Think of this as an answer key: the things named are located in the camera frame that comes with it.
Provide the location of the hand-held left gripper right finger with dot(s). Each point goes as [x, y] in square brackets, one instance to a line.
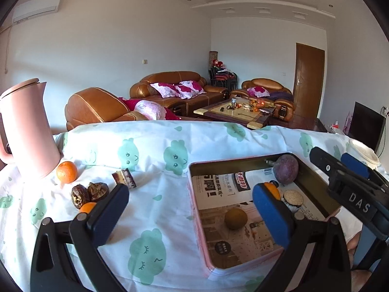
[270, 216]

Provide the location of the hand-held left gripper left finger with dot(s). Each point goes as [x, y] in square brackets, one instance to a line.
[106, 216]

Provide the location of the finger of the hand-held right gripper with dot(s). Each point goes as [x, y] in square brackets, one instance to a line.
[355, 164]
[326, 164]

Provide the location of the small orange mandarin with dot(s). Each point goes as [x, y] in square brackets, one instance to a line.
[88, 208]

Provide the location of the pink metal tin box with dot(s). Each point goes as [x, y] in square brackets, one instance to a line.
[200, 216]

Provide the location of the person's right hand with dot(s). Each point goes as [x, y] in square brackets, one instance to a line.
[353, 246]

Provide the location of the dark dried walnut right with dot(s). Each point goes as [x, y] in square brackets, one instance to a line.
[98, 191]

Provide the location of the round sesame cake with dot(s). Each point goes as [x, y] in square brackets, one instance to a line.
[292, 199]

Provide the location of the dried brown date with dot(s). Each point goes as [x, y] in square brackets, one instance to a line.
[78, 197]

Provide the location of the round brown fruit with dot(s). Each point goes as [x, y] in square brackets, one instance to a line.
[235, 219]

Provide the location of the purple passion fruit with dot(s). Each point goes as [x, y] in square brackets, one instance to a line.
[287, 169]

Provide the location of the black television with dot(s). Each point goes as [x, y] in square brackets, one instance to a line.
[364, 124]

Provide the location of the brown wrapped candy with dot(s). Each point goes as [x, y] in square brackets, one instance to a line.
[124, 178]

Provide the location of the pink bag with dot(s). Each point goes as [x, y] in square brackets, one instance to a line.
[348, 123]

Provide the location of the printed paper liner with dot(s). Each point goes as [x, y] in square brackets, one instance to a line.
[218, 190]

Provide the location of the white cloud print tablecloth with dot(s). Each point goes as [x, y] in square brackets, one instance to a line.
[164, 213]

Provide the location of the large orange mandarin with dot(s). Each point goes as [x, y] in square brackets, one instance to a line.
[67, 172]

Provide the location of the purple blanket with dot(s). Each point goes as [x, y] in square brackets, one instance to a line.
[281, 95]

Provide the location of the brown wooden door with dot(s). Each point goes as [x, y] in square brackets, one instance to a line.
[308, 82]

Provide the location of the pile of oranges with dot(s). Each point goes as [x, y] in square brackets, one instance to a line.
[257, 103]

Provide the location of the brown leather armchair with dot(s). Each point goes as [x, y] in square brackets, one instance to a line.
[267, 83]
[97, 103]

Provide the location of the pink floral pillow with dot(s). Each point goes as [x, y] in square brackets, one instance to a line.
[190, 88]
[257, 91]
[165, 90]

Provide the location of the wooden coffee table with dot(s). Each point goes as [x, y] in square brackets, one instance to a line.
[231, 114]

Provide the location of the pink electric kettle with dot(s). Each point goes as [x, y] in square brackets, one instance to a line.
[27, 133]

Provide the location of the stacked black chairs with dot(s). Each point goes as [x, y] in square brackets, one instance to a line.
[221, 77]

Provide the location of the brown leather sofa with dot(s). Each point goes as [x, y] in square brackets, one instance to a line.
[170, 77]

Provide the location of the tall brown vase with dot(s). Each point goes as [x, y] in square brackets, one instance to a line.
[213, 57]

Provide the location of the white air conditioner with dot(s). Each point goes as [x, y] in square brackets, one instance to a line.
[36, 7]

